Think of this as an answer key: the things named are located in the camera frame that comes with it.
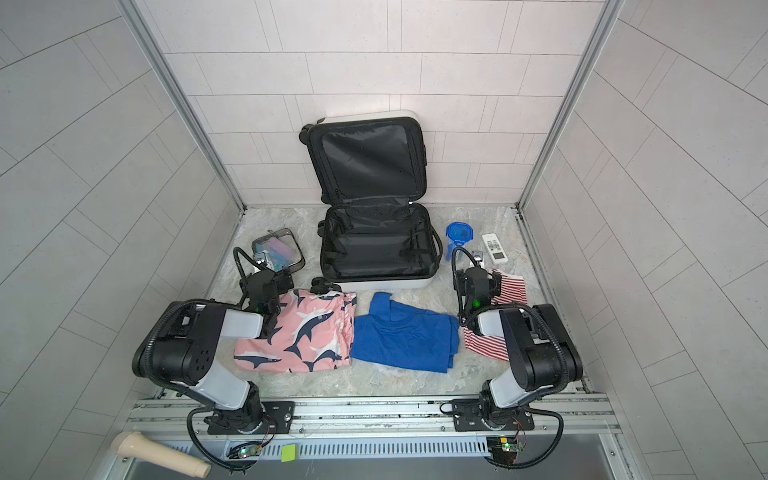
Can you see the white remote control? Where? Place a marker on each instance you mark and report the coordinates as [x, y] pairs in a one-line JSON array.
[[496, 252]]

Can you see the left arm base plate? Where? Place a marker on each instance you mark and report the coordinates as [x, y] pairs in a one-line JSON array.
[[271, 417]]

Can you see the pink shark print garment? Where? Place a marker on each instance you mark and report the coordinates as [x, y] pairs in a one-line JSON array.
[[313, 333]]

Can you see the circuit board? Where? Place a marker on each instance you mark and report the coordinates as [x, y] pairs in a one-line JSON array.
[[504, 450], [249, 450]]

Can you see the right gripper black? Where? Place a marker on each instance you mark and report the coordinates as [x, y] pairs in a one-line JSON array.
[[474, 309]]

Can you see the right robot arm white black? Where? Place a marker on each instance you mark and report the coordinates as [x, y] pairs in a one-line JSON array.
[[497, 322]]

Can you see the blue shirt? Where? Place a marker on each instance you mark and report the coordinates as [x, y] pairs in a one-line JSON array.
[[402, 336]]

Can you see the right circuit board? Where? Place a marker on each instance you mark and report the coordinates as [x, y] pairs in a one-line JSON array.
[[504, 450]]

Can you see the red white striped garment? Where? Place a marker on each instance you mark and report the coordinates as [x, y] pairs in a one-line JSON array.
[[513, 289]]

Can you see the green sticky note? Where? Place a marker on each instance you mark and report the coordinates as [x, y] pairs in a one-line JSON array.
[[289, 453]]

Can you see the aluminium rail frame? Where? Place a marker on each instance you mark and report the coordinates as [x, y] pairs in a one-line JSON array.
[[410, 427]]

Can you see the left circuit board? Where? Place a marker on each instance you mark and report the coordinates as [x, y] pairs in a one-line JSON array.
[[249, 450]]

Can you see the clear black-trimmed toiletry pouch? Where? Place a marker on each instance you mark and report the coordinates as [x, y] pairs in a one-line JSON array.
[[277, 251]]

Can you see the beige cylindrical handle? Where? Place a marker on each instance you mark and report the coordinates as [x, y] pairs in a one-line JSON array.
[[136, 445]]

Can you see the blue lidded cup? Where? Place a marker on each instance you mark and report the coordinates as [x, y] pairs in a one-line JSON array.
[[458, 234]]

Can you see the black and white open suitcase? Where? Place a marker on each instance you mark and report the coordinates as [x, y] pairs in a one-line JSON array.
[[372, 170]]

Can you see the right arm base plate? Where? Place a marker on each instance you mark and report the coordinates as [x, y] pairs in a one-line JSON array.
[[474, 414]]

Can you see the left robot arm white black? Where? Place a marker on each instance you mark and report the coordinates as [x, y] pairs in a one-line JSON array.
[[179, 352]]

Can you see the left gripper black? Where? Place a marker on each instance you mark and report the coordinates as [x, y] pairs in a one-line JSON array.
[[264, 306]]

